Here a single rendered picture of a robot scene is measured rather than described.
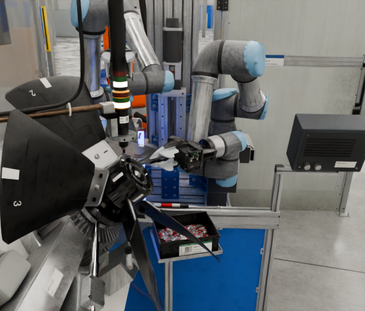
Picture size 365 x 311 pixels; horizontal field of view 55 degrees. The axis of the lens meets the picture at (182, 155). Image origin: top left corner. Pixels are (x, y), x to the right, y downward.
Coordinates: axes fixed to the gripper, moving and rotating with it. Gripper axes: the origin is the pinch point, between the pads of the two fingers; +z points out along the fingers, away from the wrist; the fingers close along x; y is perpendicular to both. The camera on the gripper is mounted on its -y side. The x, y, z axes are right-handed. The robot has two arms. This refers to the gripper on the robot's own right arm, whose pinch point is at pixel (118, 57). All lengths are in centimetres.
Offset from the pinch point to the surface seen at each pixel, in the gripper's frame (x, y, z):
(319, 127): -68, 26, -20
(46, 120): 18.3, 15.0, 0.3
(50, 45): 125, 41, -572
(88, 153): 8.6, 22.9, 3.7
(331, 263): -137, 149, -92
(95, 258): 6.6, 39.0, 24.5
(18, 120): 17.0, 7.6, 26.1
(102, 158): 5.2, 24.2, 4.2
